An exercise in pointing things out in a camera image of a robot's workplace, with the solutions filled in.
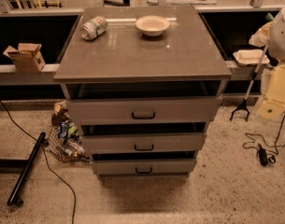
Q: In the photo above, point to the grey top drawer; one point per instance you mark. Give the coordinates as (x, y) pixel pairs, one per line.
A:
(134, 111)

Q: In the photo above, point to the grey drawer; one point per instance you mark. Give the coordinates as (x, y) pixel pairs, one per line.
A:
(147, 167)
(143, 143)
(134, 111)

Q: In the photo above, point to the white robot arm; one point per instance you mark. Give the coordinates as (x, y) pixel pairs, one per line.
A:
(273, 35)

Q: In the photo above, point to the grey drawer cabinet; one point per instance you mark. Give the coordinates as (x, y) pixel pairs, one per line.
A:
(123, 63)

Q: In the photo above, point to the grey middle drawer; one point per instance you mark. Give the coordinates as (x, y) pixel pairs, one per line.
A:
(143, 143)

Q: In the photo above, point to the grey bottom drawer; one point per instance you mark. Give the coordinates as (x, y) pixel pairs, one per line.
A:
(147, 167)

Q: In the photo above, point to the open cardboard box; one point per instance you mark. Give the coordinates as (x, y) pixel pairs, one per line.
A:
(27, 57)

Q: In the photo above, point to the white paper bowl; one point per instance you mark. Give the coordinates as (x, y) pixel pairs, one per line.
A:
(152, 25)

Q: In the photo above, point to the crushed green soda can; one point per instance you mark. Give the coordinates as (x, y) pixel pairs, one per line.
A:
(94, 28)

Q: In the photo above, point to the grabber reacher tool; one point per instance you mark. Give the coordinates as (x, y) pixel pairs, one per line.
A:
(243, 105)

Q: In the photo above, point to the white takeout container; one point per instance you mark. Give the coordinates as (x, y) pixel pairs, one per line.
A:
(248, 57)

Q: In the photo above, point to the black metal pole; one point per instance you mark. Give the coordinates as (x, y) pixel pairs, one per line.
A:
(14, 198)

